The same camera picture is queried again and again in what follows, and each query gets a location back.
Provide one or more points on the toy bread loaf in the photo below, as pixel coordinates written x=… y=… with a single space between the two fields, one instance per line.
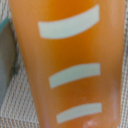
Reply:
x=72 y=52

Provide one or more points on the grey pot with handles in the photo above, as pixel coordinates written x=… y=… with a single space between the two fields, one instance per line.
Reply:
x=7 y=57

